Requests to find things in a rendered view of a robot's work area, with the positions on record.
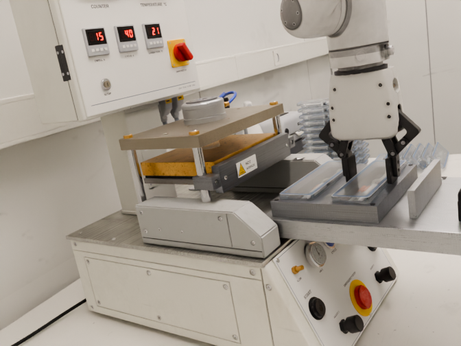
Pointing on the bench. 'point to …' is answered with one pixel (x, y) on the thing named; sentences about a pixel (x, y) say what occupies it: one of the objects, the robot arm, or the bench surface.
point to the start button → (318, 307)
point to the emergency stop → (363, 296)
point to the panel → (333, 285)
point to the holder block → (357, 215)
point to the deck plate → (119, 224)
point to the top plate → (202, 124)
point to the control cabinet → (110, 71)
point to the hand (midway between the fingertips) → (370, 170)
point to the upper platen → (179, 177)
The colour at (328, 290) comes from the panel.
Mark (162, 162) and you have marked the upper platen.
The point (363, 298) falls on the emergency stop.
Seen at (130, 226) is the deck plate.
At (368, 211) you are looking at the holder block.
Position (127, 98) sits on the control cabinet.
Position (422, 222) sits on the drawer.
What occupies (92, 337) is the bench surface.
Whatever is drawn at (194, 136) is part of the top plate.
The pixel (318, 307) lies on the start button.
